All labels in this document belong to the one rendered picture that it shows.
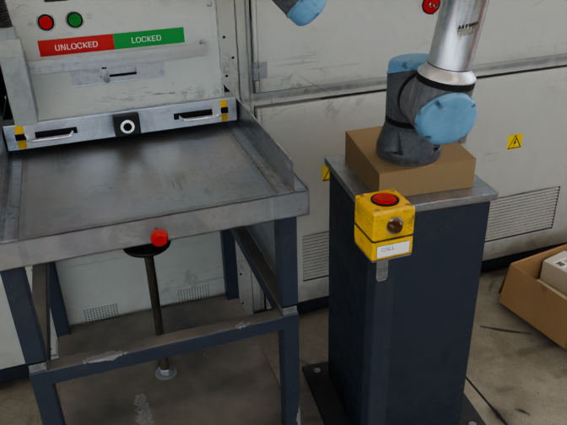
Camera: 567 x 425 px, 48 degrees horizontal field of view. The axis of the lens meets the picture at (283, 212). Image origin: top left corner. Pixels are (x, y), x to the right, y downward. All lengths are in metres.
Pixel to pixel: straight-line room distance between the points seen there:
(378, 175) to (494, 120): 0.95
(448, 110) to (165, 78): 0.67
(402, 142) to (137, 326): 1.05
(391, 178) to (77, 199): 0.67
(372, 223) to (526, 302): 1.31
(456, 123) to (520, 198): 1.27
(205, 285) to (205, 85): 0.80
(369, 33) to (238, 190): 0.85
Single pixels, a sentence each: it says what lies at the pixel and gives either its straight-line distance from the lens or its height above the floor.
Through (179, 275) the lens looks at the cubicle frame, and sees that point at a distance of 2.11.
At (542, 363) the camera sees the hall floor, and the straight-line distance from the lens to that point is 2.26.
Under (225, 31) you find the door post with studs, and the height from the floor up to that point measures 1.02.
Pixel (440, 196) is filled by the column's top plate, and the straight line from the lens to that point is 1.50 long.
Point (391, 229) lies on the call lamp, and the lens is 1.10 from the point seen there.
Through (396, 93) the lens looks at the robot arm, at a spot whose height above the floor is 0.99.
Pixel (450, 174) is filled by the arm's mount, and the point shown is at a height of 0.79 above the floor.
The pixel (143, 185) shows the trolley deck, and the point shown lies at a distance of 1.35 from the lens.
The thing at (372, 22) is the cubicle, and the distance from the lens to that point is 1.98.
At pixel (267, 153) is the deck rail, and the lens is 1.41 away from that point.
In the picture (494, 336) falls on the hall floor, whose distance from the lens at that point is 2.32.
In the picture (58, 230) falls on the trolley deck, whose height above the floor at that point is 0.85.
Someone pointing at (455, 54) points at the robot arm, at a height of 1.10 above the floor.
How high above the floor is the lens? 1.41
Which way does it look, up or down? 28 degrees down
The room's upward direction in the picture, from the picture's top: 2 degrees counter-clockwise
